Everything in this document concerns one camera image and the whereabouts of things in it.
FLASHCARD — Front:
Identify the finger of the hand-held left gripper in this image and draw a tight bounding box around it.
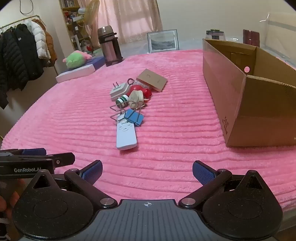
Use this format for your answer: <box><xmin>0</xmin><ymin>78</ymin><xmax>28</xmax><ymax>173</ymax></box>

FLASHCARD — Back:
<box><xmin>20</xmin><ymin>152</ymin><xmax>76</xmax><ymax>168</ymax></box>
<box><xmin>0</xmin><ymin>148</ymin><xmax>47</xmax><ymax>156</ymax></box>

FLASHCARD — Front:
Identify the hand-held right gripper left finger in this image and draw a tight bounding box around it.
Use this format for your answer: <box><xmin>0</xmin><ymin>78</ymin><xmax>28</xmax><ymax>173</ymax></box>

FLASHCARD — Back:
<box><xmin>31</xmin><ymin>160</ymin><xmax>118</xmax><ymax>209</ymax></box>

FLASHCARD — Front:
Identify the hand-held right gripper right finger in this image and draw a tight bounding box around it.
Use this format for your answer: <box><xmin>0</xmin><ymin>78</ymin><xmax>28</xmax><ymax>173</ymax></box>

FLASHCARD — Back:
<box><xmin>178</xmin><ymin>160</ymin><xmax>266</xmax><ymax>210</ymax></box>

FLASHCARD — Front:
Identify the green white small jar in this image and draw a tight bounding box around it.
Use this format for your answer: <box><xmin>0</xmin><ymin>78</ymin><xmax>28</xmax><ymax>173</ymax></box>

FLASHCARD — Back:
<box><xmin>116</xmin><ymin>94</ymin><xmax>130</xmax><ymax>109</ymax></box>

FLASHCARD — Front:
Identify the brown cardboard box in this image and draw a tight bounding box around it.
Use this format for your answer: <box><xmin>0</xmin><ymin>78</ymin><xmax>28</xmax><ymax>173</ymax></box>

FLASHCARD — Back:
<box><xmin>202</xmin><ymin>38</ymin><xmax>296</xmax><ymax>148</ymax></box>

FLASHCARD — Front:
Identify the red toy figure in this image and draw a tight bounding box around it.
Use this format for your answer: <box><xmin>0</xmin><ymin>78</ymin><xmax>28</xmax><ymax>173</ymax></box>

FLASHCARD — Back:
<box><xmin>129</xmin><ymin>85</ymin><xmax>153</xmax><ymax>103</ymax></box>

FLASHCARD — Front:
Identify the clear floss pick box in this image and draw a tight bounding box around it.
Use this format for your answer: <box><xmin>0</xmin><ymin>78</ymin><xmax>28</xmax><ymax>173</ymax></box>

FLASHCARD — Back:
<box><xmin>136</xmin><ymin>69</ymin><xmax>168</xmax><ymax>93</ymax></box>

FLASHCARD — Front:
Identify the person's left hand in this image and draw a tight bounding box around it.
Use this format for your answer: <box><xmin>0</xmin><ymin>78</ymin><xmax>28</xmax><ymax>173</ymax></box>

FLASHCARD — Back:
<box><xmin>0</xmin><ymin>178</ymin><xmax>26</xmax><ymax>219</ymax></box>

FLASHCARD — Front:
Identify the pink ribbed blanket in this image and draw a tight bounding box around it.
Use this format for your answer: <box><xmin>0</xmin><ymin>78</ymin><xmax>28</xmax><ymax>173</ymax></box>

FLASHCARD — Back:
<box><xmin>0</xmin><ymin>49</ymin><xmax>296</xmax><ymax>212</ymax></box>

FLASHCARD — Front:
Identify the white remote control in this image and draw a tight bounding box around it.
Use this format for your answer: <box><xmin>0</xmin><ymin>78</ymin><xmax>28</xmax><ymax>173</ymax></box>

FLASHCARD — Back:
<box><xmin>116</xmin><ymin>121</ymin><xmax>139</xmax><ymax>151</ymax></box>

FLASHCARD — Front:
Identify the blue binder clip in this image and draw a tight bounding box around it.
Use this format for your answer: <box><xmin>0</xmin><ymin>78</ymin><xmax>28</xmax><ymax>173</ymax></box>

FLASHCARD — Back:
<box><xmin>129</xmin><ymin>101</ymin><xmax>147</xmax><ymax>127</ymax></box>
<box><xmin>110</xmin><ymin>104</ymin><xmax>137</xmax><ymax>124</ymax></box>

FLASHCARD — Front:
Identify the white power adapter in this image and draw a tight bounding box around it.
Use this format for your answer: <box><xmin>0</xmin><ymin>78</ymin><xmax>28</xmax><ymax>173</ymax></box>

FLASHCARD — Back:
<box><xmin>109</xmin><ymin>82</ymin><xmax>132</xmax><ymax>102</ymax></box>

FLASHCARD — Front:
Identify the blue white flat box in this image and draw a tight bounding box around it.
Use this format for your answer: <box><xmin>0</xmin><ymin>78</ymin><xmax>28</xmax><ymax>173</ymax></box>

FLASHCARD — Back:
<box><xmin>55</xmin><ymin>57</ymin><xmax>106</xmax><ymax>83</ymax></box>

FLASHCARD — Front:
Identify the black puffer jacket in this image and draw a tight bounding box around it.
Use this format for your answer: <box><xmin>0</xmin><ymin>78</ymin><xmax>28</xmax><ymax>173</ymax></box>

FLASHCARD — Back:
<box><xmin>14</xmin><ymin>23</ymin><xmax>45</xmax><ymax>91</ymax></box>
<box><xmin>0</xmin><ymin>30</ymin><xmax>24</xmax><ymax>110</ymax></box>

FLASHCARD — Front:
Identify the beige rounded object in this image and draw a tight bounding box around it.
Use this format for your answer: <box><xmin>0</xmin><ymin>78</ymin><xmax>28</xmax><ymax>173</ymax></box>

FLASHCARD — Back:
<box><xmin>128</xmin><ymin>90</ymin><xmax>145</xmax><ymax>109</ymax></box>

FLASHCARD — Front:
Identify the green pink plush toy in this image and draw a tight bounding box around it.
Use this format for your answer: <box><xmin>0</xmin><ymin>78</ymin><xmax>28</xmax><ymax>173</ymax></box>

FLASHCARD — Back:
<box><xmin>63</xmin><ymin>50</ymin><xmax>93</xmax><ymax>69</ymax></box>

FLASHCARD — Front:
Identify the brown jacket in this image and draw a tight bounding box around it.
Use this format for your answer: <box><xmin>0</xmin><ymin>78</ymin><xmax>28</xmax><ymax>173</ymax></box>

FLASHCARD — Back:
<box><xmin>32</xmin><ymin>19</ymin><xmax>58</xmax><ymax>68</ymax></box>

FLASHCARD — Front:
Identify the white puffer jacket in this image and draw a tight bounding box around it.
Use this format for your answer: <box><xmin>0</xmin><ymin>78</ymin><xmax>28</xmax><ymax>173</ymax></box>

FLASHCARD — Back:
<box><xmin>26</xmin><ymin>20</ymin><xmax>51</xmax><ymax>61</ymax></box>

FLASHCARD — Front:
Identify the large steel thermos flask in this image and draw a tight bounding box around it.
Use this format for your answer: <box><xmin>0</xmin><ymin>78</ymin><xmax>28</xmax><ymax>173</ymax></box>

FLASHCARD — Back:
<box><xmin>97</xmin><ymin>25</ymin><xmax>123</xmax><ymax>67</ymax></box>

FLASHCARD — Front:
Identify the metal clothes rack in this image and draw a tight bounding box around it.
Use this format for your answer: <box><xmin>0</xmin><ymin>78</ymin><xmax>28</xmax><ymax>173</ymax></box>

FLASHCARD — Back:
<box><xmin>0</xmin><ymin>15</ymin><xmax>59</xmax><ymax>76</ymax></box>

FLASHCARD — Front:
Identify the framed landscape picture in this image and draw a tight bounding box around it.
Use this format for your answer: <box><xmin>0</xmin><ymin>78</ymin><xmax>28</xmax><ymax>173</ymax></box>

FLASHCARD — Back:
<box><xmin>147</xmin><ymin>29</ymin><xmax>180</xmax><ymax>53</ymax></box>

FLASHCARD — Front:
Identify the glass jar with dark lid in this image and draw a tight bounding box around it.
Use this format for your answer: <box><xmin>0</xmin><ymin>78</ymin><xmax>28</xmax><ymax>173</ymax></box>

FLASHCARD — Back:
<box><xmin>206</xmin><ymin>29</ymin><xmax>226</xmax><ymax>40</ymax></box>

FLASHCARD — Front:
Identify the wooden bookshelf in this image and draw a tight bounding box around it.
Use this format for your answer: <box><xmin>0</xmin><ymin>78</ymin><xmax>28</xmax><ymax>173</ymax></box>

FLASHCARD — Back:
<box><xmin>59</xmin><ymin>0</ymin><xmax>98</xmax><ymax>50</ymax></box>

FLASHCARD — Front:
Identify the maroon thermos jar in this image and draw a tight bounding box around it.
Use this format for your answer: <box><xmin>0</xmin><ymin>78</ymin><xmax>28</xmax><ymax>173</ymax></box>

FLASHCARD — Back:
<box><xmin>243</xmin><ymin>29</ymin><xmax>261</xmax><ymax>48</ymax></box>

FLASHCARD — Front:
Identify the standing fan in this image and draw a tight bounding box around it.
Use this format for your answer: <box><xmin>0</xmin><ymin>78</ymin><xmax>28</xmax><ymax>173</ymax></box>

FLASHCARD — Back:
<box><xmin>80</xmin><ymin>0</ymin><xmax>101</xmax><ymax>47</ymax></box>

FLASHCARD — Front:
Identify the pink curtain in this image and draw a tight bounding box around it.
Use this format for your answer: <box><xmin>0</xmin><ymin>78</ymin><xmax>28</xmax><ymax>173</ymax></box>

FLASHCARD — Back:
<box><xmin>97</xmin><ymin>0</ymin><xmax>164</xmax><ymax>45</ymax></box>

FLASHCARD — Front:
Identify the clear plastic cover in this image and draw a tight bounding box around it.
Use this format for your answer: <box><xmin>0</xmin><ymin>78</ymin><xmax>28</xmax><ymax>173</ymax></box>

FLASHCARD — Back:
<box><xmin>258</xmin><ymin>11</ymin><xmax>296</xmax><ymax>70</ymax></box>

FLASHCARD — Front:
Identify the black wall cable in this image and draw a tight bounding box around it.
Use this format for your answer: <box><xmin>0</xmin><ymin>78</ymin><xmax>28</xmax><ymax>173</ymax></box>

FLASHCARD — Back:
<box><xmin>19</xmin><ymin>0</ymin><xmax>36</xmax><ymax>15</ymax></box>

